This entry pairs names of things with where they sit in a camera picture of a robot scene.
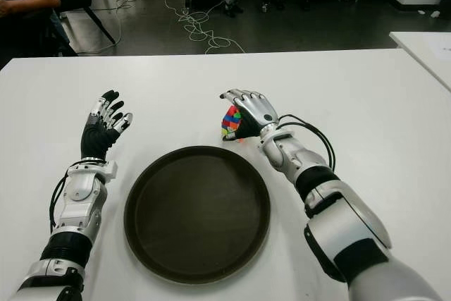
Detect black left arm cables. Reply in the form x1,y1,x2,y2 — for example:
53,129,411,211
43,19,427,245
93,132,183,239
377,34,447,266
49,161,106,231

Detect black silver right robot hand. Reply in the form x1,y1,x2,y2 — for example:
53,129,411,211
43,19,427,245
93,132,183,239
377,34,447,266
219,88,280,142

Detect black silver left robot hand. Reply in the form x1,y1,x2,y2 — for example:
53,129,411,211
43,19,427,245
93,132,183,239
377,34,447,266
80,89,134,161

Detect tangled white floor cable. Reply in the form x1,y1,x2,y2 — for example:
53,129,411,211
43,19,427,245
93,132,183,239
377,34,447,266
163,0,247,55

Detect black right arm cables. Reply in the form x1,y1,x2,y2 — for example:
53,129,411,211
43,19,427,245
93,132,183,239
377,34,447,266
276,113,336,173

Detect multicoloured Rubik's cube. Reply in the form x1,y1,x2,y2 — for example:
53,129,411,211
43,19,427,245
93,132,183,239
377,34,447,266
220,104,244,140

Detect dark brown round plate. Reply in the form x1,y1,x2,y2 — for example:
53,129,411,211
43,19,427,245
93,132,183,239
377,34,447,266
123,145,272,285

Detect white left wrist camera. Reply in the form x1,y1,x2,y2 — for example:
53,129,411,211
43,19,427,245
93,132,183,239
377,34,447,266
101,161,118,181

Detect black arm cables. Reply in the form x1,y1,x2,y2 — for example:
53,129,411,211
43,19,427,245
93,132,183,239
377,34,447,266
276,113,336,173
49,161,106,231

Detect white side table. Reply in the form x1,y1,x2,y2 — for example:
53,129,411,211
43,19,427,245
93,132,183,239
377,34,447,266
388,30,451,92

